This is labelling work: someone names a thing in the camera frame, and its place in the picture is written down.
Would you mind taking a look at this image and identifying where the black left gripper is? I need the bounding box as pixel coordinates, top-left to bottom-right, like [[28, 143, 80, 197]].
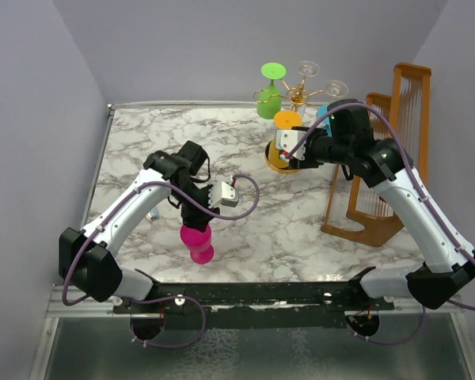
[[173, 180, 220, 232]]

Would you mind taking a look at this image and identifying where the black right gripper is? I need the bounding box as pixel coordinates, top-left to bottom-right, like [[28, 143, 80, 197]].
[[288, 128, 351, 169]]

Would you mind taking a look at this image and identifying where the pink plastic goblet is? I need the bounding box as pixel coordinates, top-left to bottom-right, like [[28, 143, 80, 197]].
[[180, 226, 215, 264]]

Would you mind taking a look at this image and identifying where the blue plastic goblet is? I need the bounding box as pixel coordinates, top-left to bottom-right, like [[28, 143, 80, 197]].
[[317, 104, 332, 137]]

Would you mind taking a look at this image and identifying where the clear tall wine glass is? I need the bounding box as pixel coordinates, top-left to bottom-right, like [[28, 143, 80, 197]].
[[324, 80, 348, 97]]

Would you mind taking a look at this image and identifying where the green plastic goblet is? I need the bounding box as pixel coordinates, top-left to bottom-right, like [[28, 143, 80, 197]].
[[254, 62, 287, 120]]

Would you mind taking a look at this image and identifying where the orange plastic goblet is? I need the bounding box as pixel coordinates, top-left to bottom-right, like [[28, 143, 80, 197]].
[[273, 109, 302, 130]]

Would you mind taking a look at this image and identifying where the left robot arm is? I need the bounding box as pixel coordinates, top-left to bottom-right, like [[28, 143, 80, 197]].
[[59, 141, 219, 313]]

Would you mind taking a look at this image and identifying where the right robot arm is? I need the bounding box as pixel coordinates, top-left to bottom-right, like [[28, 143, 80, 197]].
[[275, 100, 475, 310]]

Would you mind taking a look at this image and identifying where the gold wine glass rack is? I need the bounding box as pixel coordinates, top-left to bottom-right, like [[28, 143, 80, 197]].
[[253, 77, 329, 176]]

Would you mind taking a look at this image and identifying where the wooden ribbed glass rack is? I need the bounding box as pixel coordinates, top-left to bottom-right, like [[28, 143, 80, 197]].
[[321, 63, 431, 247]]

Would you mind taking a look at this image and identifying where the small blue stapler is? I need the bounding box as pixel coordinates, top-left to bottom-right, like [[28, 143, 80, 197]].
[[146, 207, 159, 222]]

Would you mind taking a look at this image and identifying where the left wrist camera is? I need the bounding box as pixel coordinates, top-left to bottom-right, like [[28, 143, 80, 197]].
[[208, 181, 240, 208]]

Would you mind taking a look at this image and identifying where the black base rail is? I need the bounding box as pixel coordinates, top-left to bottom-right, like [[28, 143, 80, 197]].
[[113, 280, 393, 330]]

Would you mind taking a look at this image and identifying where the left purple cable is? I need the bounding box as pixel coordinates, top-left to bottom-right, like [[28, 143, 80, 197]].
[[61, 173, 261, 350]]

